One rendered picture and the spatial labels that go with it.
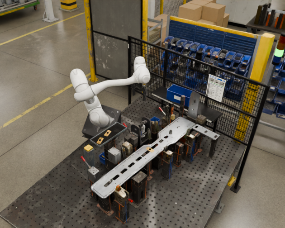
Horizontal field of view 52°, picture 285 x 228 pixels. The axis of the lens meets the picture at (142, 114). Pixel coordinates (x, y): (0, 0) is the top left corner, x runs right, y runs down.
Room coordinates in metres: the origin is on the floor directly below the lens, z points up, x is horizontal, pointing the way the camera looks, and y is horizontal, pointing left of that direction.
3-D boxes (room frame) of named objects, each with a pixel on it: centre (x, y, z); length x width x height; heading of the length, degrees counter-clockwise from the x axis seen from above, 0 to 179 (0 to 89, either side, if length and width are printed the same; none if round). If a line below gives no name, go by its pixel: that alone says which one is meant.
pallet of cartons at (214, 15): (7.04, -1.43, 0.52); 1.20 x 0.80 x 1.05; 145
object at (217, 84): (2.84, -0.82, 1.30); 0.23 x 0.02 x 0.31; 50
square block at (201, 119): (2.61, -0.66, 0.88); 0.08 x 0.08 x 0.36; 50
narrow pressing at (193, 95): (2.67, -0.56, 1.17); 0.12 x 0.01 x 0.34; 50
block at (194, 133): (2.42, -0.58, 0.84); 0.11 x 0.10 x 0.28; 50
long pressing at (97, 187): (2.10, -0.08, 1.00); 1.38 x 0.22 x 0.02; 140
